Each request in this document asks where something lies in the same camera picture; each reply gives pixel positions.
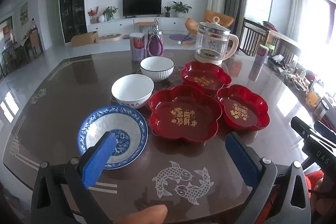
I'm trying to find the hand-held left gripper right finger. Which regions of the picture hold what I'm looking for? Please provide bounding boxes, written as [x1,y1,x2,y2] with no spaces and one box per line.
[225,132,311,224]

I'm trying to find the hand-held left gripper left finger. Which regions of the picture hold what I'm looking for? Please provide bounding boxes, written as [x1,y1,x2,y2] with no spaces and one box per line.
[31,131,117,224]

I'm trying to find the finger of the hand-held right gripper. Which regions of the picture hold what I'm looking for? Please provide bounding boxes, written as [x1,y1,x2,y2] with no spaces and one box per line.
[290,116,317,143]

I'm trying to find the blue patterned white plate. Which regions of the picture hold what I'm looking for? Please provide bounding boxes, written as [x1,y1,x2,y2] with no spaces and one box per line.
[77,105,149,170]

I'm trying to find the red flower-shaped plate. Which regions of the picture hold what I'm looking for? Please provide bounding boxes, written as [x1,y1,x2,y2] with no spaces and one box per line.
[148,85,223,144]
[180,61,232,95]
[217,84,270,131]

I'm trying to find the white bowl with printed band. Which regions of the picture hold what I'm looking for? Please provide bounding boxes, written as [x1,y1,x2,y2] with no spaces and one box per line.
[111,74,154,109]

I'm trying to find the white ribbed black-rimmed bowl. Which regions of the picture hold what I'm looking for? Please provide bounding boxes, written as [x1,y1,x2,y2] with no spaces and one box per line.
[140,56,175,82]

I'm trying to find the person's left hand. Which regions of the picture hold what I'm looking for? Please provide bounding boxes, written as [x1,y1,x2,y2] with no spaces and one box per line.
[113,204,168,224]

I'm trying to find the red fuzzy cloth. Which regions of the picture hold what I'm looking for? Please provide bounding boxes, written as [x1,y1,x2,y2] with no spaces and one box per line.
[304,170,326,198]

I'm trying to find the dark wooden chair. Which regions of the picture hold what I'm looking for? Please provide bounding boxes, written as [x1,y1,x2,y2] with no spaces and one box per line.
[239,18,271,56]

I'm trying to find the cardboard box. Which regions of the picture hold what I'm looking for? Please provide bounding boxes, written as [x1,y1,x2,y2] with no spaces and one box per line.
[71,31,99,47]

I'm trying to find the beige pet bed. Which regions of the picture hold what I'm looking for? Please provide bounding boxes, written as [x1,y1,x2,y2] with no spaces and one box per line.
[96,33,124,43]

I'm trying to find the white curtain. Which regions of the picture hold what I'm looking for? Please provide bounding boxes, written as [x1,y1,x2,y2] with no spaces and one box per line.
[291,0,315,51]

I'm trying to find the glass electric kettle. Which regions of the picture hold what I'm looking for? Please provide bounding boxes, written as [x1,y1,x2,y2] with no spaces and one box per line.
[194,16,239,66]

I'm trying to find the bottle in purple knit sleeve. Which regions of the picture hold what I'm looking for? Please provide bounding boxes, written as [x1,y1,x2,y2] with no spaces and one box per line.
[146,19,165,58]

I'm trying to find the wooden dining chair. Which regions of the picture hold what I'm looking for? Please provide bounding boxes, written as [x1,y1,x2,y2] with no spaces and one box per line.
[28,27,44,58]

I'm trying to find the white television cabinet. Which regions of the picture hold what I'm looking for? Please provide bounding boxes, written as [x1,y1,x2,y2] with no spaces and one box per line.
[87,17,200,35]

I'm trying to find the orange lounge chair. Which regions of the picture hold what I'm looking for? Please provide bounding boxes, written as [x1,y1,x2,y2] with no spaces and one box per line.
[204,9,235,30]
[185,17,200,38]

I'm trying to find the purple round mat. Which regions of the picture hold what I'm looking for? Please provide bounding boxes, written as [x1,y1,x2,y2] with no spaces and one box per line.
[169,34,189,42]

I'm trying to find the small wooden stool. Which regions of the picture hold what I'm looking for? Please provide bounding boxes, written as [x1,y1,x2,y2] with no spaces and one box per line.
[134,21,155,33]

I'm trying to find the red flowers in vase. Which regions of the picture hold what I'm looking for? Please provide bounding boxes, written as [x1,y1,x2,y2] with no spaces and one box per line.
[88,6,99,24]

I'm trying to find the green potted plant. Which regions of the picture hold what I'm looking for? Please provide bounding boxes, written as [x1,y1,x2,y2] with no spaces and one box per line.
[102,6,118,21]

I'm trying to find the black display cabinet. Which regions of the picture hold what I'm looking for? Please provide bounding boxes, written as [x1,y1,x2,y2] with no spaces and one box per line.
[59,0,88,43]

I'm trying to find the black television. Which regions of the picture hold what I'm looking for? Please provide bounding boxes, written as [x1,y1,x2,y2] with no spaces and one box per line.
[122,0,162,17]

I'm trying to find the large leafy potted plant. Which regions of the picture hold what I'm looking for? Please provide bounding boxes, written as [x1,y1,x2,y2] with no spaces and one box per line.
[171,1,192,18]

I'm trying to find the framed wall picture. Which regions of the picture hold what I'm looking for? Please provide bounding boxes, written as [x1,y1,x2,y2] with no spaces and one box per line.
[20,2,28,25]

